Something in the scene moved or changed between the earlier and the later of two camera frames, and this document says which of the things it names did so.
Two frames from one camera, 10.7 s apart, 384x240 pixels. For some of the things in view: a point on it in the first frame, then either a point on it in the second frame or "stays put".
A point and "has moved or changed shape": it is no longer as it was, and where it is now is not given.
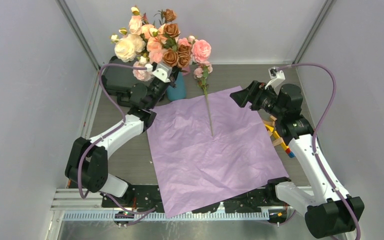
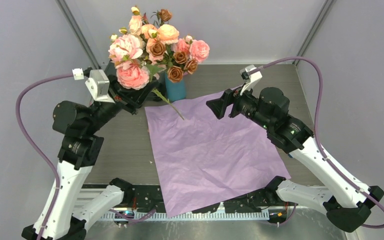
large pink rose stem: x=201 y=50 stays put
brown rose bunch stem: x=175 y=54 to x=178 y=61
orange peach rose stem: x=154 y=36 to x=166 y=33
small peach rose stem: x=135 y=24 stays put
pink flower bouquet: x=202 y=73 to x=132 y=72
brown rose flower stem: x=168 y=15 has moved or changed shape
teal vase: x=178 y=93 stays put
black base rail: x=146 y=198 stays put
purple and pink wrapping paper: x=195 y=170 stays put
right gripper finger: x=242 y=97 to x=218 y=106
